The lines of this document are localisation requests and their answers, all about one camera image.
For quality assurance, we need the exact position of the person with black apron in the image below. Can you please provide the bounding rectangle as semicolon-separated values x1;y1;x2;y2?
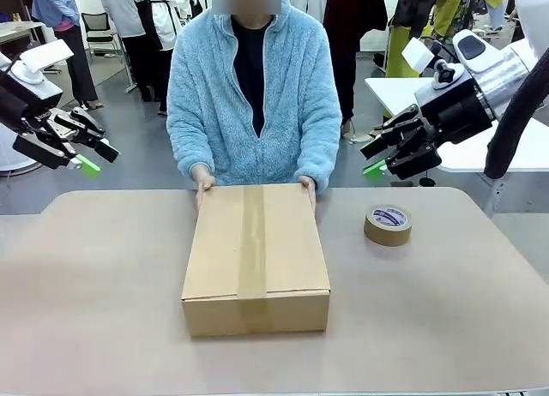
132;0;190;114

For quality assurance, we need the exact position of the brown packing tape roll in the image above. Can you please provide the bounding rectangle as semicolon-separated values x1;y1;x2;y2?
363;205;413;246

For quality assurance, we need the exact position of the light wood side table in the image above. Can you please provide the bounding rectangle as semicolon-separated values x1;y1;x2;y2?
0;21;44;45

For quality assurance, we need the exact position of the black mesh office chair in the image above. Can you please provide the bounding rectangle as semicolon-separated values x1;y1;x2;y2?
81;12;119;57

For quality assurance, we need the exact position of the person in dark red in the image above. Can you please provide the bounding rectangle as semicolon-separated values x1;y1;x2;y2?
323;0;389;127

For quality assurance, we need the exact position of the blue fleece left forearm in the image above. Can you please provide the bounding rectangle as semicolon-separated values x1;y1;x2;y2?
291;108;343;195

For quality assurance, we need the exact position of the blue fleece right forearm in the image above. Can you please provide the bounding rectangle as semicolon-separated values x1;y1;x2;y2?
166;108;215;181

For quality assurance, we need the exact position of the brown cardboard box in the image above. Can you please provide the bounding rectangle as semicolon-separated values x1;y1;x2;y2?
179;183;333;339

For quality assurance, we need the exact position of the person in yellow jacket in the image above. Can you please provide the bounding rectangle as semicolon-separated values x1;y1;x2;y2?
432;0;507;37

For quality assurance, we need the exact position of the person's right hand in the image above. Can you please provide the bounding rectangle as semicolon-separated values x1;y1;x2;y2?
195;163;216;212

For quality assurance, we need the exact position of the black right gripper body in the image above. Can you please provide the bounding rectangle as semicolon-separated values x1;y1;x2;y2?
418;85;494;147

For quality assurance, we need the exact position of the person in pale grey jacket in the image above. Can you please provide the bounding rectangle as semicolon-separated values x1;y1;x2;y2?
97;0;154;102

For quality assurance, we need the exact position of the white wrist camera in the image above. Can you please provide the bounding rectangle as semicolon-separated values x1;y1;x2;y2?
401;36;473;110
0;39;74;110

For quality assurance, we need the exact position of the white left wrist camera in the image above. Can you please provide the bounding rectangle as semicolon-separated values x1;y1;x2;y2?
0;39;74;110

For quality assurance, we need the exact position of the person's left hand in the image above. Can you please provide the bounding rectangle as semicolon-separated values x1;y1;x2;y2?
298;175;319;213

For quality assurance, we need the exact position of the person in blue shirt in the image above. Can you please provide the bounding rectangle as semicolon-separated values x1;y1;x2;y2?
32;0;104;111

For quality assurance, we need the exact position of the white perforated air purifier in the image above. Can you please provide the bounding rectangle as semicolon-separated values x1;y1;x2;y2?
0;121;44;174

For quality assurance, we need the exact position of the person in blue fleece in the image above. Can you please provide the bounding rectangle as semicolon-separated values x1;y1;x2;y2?
166;0;343;195

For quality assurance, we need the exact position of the person in yellow apron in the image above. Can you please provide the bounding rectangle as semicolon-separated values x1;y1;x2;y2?
371;0;443;142

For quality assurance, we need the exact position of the brown tape strip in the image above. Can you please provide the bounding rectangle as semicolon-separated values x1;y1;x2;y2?
238;184;269;335

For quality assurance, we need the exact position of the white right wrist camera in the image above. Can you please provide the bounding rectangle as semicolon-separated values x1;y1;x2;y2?
401;36;473;110

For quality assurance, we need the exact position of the large white table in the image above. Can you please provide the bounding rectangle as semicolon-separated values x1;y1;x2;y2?
364;76;549;174

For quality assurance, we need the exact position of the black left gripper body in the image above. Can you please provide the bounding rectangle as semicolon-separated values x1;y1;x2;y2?
0;69;55;135

